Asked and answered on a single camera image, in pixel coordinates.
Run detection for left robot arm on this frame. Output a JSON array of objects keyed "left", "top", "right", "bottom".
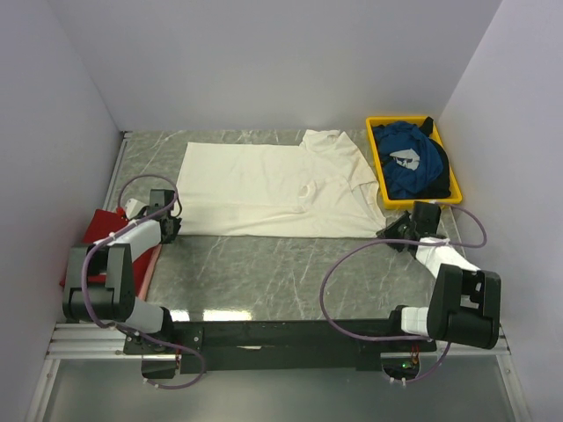
[{"left": 62, "top": 189, "right": 181, "bottom": 353}]

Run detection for purple cable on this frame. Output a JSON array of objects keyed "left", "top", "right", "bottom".
[
  {"left": 319, "top": 200, "right": 488, "bottom": 386},
  {"left": 81, "top": 174, "right": 207, "bottom": 391}
]

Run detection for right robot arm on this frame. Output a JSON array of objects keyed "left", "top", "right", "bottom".
[{"left": 377, "top": 201, "right": 501, "bottom": 351}]

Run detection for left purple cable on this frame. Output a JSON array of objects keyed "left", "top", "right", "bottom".
[{"left": 81, "top": 174, "right": 207, "bottom": 391}]

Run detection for aluminium frame rail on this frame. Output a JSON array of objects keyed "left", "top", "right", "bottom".
[{"left": 26, "top": 324, "right": 532, "bottom": 421}]

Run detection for red folded t-shirt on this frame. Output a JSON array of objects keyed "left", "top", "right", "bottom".
[{"left": 59, "top": 208, "right": 161, "bottom": 291}]

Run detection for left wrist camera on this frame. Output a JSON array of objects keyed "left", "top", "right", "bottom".
[{"left": 115, "top": 199, "right": 147, "bottom": 220}]

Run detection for white t-shirt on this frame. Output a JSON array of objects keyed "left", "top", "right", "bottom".
[{"left": 177, "top": 130, "right": 386, "bottom": 238}]

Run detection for yellow plastic bin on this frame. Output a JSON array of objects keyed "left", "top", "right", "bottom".
[{"left": 365, "top": 114, "right": 464, "bottom": 211}]

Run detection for blue t-shirt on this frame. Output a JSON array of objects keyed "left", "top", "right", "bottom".
[{"left": 372, "top": 120, "right": 442, "bottom": 200}]

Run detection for pink folded t-shirt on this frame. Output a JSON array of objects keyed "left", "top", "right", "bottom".
[{"left": 137, "top": 244, "right": 162, "bottom": 300}]

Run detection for black base beam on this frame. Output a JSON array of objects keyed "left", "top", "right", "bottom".
[{"left": 122, "top": 318, "right": 441, "bottom": 375}]

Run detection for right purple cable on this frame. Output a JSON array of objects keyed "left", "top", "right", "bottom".
[{"left": 319, "top": 200, "right": 488, "bottom": 386}]

